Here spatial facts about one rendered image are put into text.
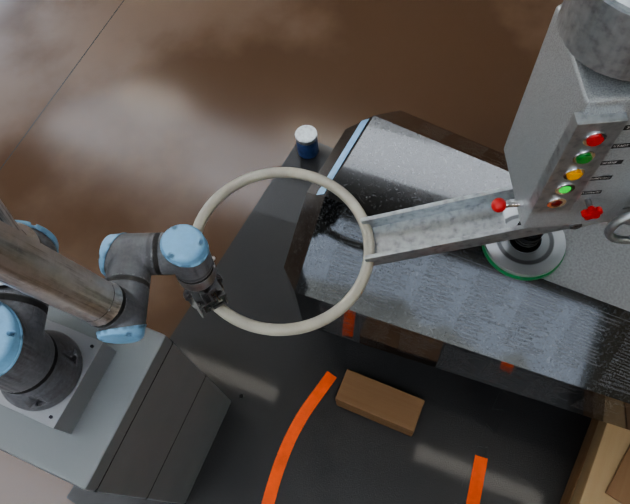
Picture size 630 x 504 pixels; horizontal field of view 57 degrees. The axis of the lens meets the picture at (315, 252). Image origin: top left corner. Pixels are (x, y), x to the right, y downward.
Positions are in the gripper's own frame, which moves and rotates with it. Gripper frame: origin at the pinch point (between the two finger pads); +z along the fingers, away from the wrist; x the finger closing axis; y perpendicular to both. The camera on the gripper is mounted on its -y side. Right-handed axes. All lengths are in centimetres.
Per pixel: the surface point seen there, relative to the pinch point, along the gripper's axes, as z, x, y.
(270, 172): -7.4, 31.9, -20.6
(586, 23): -82, 62, 28
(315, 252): 15.2, 34.9, -2.3
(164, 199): 88, 10, -92
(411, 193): 1, 65, 3
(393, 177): 1, 64, -5
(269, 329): -7.5, 8.4, 18.4
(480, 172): -1, 85, 8
